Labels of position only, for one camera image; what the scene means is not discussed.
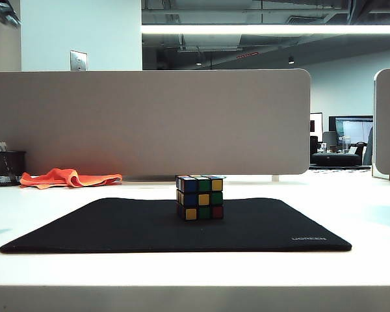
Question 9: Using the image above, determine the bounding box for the round dark ottoman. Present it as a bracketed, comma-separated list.
[311, 152, 361, 168]

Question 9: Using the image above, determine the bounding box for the narrow beige desk divider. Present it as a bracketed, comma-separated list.
[372, 68, 390, 181]

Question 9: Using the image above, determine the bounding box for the black fabric mouse pad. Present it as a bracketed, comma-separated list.
[0, 197, 352, 255]

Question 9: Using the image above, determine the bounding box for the black mesh pen holder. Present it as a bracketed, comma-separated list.
[0, 150, 27, 187]

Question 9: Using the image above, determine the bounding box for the orange cloth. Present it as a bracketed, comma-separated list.
[19, 168, 124, 189]

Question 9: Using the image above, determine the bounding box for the metal wall switch plate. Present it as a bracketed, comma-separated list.
[70, 49, 88, 72]

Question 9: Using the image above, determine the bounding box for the multicoloured puzzle cube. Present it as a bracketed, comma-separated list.
[175, 174, 225, 222]

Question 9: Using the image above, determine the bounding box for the large dark display screen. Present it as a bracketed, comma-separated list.
[328, 115, 374, 146]

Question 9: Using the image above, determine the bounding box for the wide beige desk divider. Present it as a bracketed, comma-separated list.
[0, 68, 312, 177]

